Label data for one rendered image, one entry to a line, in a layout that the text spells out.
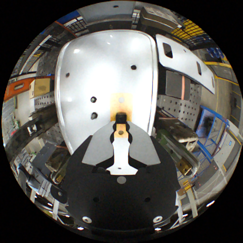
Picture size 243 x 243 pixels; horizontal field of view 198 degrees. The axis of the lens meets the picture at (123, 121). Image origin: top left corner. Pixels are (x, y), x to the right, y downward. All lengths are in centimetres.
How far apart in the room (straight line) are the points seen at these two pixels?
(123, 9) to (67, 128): 33
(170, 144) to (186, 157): 5
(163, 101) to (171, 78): 33
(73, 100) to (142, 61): 15
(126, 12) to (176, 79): 22
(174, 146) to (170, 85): 13
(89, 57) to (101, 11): 16
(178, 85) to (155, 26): 17
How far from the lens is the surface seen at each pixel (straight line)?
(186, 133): 20
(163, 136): 18
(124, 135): 16
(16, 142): 21
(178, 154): 16
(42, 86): 19
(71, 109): 18
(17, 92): 21
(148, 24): 24
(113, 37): 18
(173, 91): 20
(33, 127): 20
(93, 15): 25
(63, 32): 34
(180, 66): 20
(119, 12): 24
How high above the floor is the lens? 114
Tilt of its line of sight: 67 degrees down
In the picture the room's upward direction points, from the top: 177 degrees clockwise
